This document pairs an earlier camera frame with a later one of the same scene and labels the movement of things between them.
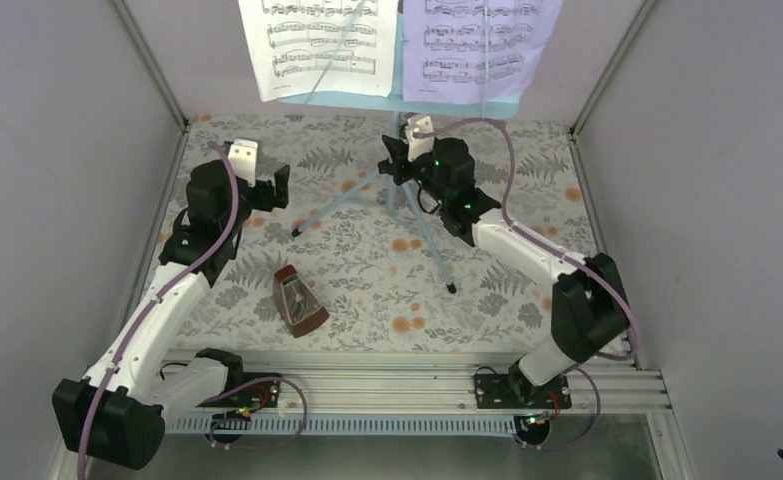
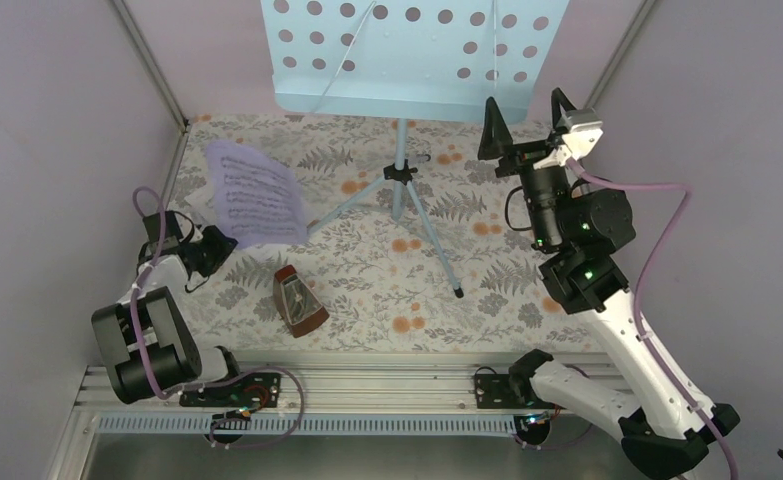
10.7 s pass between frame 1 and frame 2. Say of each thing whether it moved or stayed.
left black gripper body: moved
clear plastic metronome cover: stayed
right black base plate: stayed
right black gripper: moved
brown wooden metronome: stayed
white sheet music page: moved
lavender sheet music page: moved
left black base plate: stayed
